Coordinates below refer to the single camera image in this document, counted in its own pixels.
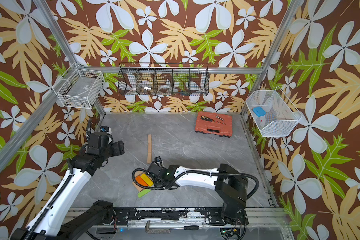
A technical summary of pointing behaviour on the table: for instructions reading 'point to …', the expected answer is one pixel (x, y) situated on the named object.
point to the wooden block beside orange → (139, 188)
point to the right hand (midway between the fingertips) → (157, 179)
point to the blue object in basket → (259, 111)
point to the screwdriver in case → (208, 119)
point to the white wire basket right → (273, 114)
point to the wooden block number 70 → (149, 147)
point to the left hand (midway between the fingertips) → (117, 143)
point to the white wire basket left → (79, 88)
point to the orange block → (140, 181)
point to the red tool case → (219, 124)
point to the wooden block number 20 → (149, 138)
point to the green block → (143, 192)
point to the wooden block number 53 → (140, 172)
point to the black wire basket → (164, 79)
